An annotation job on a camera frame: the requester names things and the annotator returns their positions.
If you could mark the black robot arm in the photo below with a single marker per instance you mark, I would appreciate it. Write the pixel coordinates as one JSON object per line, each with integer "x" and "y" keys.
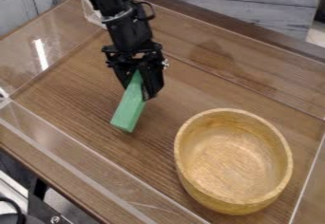
{"x": 125, "y": 21}

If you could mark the brown wooden bowl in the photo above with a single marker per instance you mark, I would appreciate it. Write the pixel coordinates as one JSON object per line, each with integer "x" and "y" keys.
{"x": 232, "y": 160}

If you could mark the clear acrylic front wall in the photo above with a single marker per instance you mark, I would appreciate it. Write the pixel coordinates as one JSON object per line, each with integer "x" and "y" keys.
{"x": 100, "y": 187}

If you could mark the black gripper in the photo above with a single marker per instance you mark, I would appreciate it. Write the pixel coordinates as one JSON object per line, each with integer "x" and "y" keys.
{"x": 145, "y": 58}

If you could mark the clear acrylic corner bracket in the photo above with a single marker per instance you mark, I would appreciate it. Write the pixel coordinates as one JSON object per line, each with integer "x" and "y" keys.
{"x": 91, "y": 14}

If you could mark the green rectangular block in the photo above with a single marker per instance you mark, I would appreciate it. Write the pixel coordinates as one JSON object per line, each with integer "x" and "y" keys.
{"x": 125, "y": 115}

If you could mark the black table leg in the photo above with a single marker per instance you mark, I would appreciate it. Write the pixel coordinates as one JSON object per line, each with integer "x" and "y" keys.
{"x": 37, "y": 188}

